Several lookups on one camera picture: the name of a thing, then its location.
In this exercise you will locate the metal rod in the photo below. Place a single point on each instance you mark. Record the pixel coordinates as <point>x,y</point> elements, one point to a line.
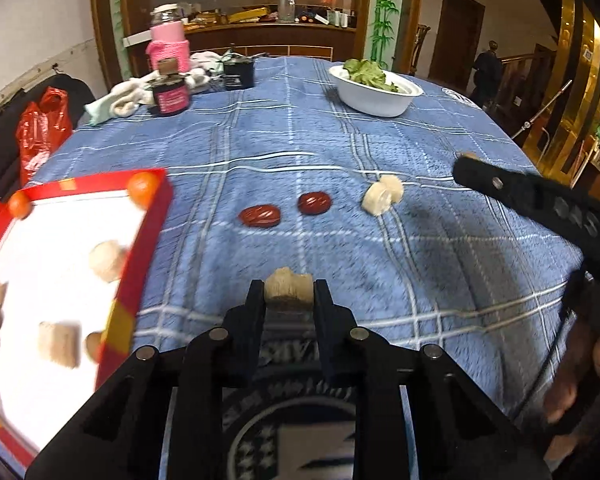
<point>542,108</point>

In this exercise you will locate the white cloth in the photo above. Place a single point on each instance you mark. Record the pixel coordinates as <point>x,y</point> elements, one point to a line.
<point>130,95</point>

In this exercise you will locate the blue checked tablecloth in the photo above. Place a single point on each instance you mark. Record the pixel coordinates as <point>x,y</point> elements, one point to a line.
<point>330,260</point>

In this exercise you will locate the black sofa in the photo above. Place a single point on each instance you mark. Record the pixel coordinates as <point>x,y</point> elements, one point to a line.
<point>77,95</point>

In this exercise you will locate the red plastic bag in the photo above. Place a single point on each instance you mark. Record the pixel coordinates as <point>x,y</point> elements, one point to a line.
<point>37,135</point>

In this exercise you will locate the wooden counter cabinet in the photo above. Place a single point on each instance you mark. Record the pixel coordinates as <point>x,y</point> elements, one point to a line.
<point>280,42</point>

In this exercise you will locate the glass mug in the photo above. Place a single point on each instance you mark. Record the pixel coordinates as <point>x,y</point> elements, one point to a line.
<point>286,7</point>

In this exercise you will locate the red box with white inside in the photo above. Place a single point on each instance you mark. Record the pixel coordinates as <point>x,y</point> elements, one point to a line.
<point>55,230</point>

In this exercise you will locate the pink bottle with knit sleeve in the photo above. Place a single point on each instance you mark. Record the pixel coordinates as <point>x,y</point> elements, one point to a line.
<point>167,45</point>

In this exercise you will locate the green lettuce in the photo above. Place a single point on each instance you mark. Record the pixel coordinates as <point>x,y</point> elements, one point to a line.
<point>367,72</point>

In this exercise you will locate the black jar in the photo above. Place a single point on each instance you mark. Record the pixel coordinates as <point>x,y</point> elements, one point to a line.
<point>237,75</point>

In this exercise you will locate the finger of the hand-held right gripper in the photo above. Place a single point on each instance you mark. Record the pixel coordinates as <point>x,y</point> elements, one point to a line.
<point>500,182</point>

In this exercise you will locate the dark jar with cork lid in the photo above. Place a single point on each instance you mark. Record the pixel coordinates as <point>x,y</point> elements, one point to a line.
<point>170,95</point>

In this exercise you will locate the person's right hand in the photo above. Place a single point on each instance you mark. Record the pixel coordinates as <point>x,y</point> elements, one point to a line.
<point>590,385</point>

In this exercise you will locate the wooden chair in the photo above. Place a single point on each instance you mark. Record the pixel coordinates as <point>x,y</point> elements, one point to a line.
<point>419,47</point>

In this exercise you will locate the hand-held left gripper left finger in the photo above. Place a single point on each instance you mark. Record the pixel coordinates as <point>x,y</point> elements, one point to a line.
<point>252,340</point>

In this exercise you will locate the cream cake chunk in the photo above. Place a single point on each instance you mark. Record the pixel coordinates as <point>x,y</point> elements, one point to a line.
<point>287,287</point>

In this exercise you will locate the orange mandarin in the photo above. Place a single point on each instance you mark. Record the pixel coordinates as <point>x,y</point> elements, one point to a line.
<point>19,205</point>
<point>145,187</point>

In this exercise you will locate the brown wooden door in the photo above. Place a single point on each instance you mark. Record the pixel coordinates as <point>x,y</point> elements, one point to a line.
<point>460,35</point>

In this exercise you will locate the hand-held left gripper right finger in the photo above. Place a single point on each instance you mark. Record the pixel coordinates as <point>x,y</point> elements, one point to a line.
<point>325,340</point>

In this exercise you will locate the white bowl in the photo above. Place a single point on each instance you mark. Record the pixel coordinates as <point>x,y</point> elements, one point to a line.
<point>375,97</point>

